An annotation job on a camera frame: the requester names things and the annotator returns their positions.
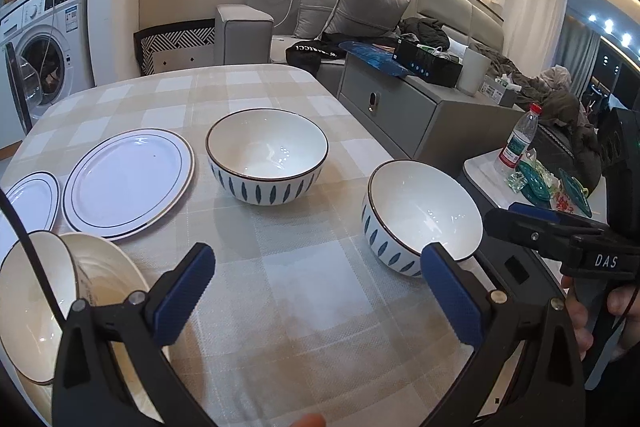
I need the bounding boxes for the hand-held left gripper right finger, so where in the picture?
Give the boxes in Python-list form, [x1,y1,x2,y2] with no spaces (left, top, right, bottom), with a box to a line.
[420,243,586,427]

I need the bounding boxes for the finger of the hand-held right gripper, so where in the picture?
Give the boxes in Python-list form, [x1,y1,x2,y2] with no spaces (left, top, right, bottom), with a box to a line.
[509,202,608,236]
[483,208,582,266]

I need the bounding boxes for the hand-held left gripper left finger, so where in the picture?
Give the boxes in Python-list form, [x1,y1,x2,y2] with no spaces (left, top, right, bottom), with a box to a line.
[51,243,216,427]

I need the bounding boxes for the white bowl blue leaf pattern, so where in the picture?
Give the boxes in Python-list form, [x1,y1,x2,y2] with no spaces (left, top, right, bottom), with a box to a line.
[0,231,83,387]
[206,109,330,206]
[361,159,485,279]

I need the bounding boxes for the small white rimmed plate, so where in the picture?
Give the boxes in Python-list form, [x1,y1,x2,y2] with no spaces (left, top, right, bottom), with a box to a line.
[62,128,195,242]

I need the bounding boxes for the large white gold-rimmed plate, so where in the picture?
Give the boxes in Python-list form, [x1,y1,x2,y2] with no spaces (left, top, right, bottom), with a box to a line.
[0,171,62,234]

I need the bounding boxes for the person's right hand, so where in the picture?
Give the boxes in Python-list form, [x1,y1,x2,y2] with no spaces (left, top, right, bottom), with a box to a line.
[560,276,640,363]

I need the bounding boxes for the green glass dish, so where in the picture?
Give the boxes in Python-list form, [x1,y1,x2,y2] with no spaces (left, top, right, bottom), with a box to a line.
[516,159,552,208]
[557,168,593,218]

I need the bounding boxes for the small white side table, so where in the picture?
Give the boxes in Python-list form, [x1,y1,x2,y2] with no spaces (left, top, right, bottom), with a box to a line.
[462,147,608,228]

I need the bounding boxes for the red-capped water bottle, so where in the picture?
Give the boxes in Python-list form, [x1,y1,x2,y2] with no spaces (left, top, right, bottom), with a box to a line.
[494,103,543,180]

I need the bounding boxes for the dark olive clothes pile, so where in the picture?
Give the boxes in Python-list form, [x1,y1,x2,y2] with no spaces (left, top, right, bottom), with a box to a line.
[467,42,607,200]

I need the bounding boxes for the beige checkered tablecloth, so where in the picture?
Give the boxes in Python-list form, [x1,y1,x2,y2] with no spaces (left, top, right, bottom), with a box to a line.
[0,66,566,427]

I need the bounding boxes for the white cup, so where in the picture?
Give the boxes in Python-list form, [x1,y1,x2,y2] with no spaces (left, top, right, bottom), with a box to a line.
[456,46,493,96]

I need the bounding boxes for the grey cabinet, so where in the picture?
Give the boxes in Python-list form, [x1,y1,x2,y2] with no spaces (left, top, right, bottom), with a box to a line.
[337,54,538,162]

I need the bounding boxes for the black box device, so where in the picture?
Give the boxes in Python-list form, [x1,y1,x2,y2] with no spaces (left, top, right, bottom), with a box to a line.
[395,38,463,88]

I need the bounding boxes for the black jacket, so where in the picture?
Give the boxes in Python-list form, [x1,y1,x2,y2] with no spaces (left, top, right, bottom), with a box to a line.
[397,17,451,50]

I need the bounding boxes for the blue plastic packet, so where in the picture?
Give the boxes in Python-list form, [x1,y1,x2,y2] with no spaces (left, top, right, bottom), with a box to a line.
[339,39,416,78]

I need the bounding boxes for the black white patterned chair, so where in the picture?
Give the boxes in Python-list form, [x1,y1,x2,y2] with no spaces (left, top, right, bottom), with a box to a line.
[134,19,217,78]

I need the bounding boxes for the grey sofa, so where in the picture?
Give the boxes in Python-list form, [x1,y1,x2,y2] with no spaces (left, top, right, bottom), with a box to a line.
[216,0,506,98]

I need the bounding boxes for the dark grey cushion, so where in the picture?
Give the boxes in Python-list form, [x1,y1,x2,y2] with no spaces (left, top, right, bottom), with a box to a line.
[322,0,413,42]

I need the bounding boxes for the black bag with white print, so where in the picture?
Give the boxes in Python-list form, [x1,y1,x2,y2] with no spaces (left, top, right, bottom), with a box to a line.
[285,39,346,75]

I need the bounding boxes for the white washing machine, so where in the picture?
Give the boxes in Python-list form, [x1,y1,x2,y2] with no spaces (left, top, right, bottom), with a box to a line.
[0,0,96,135]

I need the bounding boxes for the light grey cushion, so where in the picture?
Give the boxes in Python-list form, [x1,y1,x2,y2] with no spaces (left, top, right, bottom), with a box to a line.
[292,0,346,38]

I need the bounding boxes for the black cable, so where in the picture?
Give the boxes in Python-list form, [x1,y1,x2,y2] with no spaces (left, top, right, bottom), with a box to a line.
[0,187,68,324]

